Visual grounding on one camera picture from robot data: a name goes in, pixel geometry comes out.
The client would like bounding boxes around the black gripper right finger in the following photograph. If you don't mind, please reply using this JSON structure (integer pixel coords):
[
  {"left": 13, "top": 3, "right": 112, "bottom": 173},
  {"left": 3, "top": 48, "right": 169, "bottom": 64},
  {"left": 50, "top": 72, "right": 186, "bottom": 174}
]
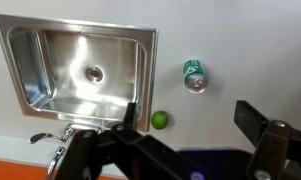
[{"left": 233, "top": 99, "right": 301, "bottom": 180}]

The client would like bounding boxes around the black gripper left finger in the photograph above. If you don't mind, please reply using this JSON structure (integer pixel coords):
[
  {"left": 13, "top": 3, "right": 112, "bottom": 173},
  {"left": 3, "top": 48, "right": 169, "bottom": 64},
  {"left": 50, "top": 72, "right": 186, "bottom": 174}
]
[{"left": 53, "top": 101, "right": 204, "bottom": 180}]

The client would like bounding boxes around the green soda can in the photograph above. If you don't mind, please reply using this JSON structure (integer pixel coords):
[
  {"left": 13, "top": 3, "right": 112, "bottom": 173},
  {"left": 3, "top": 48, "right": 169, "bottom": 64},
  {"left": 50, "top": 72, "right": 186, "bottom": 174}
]
[{"left": 182, "top": 58, "right": 210, "bottom": 94}]

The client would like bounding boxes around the green lime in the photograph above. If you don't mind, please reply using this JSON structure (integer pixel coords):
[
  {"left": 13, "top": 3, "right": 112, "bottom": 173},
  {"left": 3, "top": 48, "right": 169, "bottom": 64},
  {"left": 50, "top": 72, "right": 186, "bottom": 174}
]
[{"left": 150, "top": 110, "right": 170, "bottom": 131}]

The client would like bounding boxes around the chrome faucet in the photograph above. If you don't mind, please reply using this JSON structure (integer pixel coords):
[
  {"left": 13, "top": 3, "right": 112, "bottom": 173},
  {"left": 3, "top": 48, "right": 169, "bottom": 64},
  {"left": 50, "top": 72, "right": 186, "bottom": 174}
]
[{"left": 27, "top": 122, "right": 105, "bottom": 178}]

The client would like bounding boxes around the round sink drain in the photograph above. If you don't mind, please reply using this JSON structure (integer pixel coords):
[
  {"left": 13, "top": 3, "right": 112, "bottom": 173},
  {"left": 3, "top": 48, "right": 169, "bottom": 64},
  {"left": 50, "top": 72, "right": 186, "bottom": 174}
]
[{"left": 85, "top": 66, "right": 105, "bottom": 83}]

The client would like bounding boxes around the stainless steel sink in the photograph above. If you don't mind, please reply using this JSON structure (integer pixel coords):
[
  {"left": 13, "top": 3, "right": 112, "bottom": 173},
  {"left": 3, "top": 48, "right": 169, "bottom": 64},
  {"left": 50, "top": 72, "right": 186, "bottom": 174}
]
[{"left": 0, "top": 12, "right": 160, "bottom": 133}]

